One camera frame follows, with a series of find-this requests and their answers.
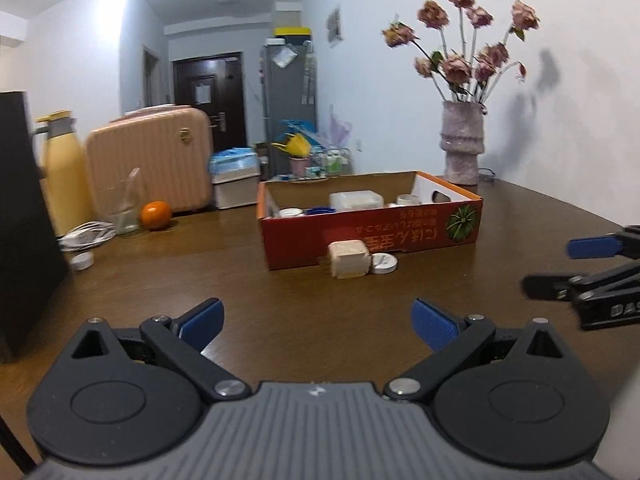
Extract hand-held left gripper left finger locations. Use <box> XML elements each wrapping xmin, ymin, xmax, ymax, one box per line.
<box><xmin>70</xmin><ymin>298</ymin><xmax>252</xmax><ymax>403</ymax></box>

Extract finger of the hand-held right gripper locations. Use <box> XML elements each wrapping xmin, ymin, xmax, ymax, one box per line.
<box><xmin>567</xmin><ymin>226</ymin><xmax>640</xmax><ymax>261</ymax></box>
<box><xmin>520</xmin><ymin>259</ymin><xmax>640</xmax><ymax>303</ymax></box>

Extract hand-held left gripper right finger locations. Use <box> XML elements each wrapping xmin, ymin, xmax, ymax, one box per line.
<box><xmin>382</xmin><ymin>298</ymin><xmax>564</xmax><ymax>403</ymax></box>

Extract red orange cardboard box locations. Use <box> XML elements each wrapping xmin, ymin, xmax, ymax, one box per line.
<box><xmin>256</xmin><ymin>170</ymin><xmax>485</xmax><ymax>272</ymax></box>

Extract translucent plastic container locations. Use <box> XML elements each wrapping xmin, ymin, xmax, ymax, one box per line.
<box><xmin>329</xmin><ymin>189</ymin><xmax>385</xmax><ymax>212</ymax></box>

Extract round silver tin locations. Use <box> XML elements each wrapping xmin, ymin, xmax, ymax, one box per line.
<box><xmin>369</xmin><ymin>253</ymin><xmax>400</xmax><ymax>275</ymax></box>

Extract beige sponge block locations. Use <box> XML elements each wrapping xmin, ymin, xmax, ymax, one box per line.
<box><xmin>327</xmin><ymin>239</ymin><xmax>372</xmax><ymax>280</ymax></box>

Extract orange fruit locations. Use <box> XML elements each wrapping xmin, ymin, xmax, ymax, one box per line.
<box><xmin>139</xmin><ymin>200</ymin><xmax>173</xmax><ymax>231</ymax></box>

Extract clear drinking glass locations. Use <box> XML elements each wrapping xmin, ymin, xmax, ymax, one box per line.
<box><xmin>99</xmin><ymin>180</ymin><xmax>142</xmax><ymax>236</ymax></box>

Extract blue and white storage box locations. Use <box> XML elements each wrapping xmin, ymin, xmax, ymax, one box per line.
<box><xmin>209</xmin><ymin>147</ymin><xmax>262</xmax><ymax>210</ymax></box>

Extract pink textured vase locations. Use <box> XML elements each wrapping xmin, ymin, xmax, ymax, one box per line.
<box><xmin>439</xmin><ymin>100</ymin><xmax>488</xmax><ymax>185</ymax></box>

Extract pink ribbed suitcase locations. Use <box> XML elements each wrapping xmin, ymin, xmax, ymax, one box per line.
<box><xmin>85</xmin><ymin>105</ymin><xmax>213</xmax><ymax>214</ymax></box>

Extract cluster of small bottles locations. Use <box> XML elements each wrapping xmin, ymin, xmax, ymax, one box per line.
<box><xmin>311</xmin><ymin>146</ymin><xmax>353</xmax><ymax>178</ymax></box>

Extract yellow watering can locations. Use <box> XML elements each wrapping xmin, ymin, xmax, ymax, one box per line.
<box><xmin>271</xmin><ymin>132</ymin><xmax>313</xmax><ymax>158</ymax></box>

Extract black monitor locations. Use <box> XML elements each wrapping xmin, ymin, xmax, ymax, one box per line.
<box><xmin>0</xmin><ymin>90</ymin><xmax>69</xmax><ymax>365</ymax></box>

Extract yellow thermos jug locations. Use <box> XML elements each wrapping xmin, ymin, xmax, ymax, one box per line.
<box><xmin>34</xmin><ymin>110</ymin><xmax>96</xmax><ymax>237</ymax></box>

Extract purple flower wrap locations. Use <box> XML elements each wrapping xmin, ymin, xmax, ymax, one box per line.
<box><xmin>326</xmin><ymin>105</ymin><xmax>355</xmax><ymax>150</ymax></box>

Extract dark entrance door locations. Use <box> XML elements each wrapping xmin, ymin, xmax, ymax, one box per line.
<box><xmin>172</xmin><ymin>51</ymin><xmax>249</xmax><ymax>155</ymax></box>

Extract grey refrigerator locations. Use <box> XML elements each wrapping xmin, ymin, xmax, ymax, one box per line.
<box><xmin>261</xmin><ymin>42</ymin><xmax>319</xmax><ymax>181</ymax></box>

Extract dried pink rose bouquet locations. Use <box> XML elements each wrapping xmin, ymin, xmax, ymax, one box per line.
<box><xmin>382</xmin><ymin>0</ymin><xmax>542</xmax><ymax>103</ymax></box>

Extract yellow box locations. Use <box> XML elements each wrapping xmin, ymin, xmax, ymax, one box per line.
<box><xmin>274</xmin><ymin>25</ymin><xmax>314</xmax><ymax>46</ymax></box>

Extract white charger cable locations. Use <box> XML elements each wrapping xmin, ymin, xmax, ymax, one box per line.
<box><xmin>58</xmin><ymin>221</ymin><xmax>117</xmax><ymax>252</ymax></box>

